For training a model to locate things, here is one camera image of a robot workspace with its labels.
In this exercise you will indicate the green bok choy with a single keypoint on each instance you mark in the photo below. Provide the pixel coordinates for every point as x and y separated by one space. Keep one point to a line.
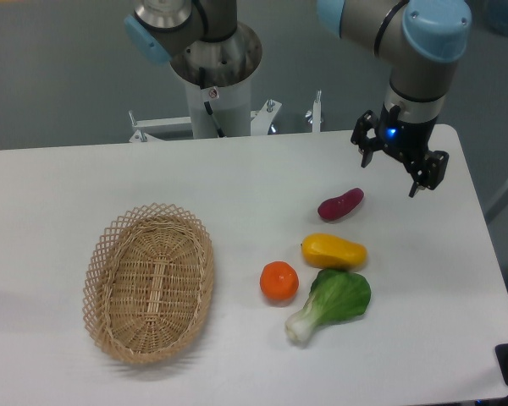
334 297

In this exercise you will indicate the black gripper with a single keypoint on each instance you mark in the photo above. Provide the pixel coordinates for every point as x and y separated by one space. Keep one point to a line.
405 142

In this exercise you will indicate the purple sweet potato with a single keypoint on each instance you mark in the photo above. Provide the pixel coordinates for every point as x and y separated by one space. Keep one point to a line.
340 206

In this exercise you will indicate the orange tangerine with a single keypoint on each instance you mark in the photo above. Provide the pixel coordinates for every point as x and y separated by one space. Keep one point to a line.
279 281

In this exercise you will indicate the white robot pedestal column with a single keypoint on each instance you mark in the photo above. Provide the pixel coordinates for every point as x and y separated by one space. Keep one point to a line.
218 111

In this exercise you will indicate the woven wicker basket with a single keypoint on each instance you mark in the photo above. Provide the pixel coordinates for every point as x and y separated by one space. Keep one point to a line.
149 284

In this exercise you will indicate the white metal base frame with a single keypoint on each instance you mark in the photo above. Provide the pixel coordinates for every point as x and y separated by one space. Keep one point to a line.
262 122

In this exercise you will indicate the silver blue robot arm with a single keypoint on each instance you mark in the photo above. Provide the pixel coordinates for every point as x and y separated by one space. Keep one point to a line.
215 55

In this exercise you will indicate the yellow mango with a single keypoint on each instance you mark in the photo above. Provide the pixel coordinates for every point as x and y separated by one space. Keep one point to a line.
323 250

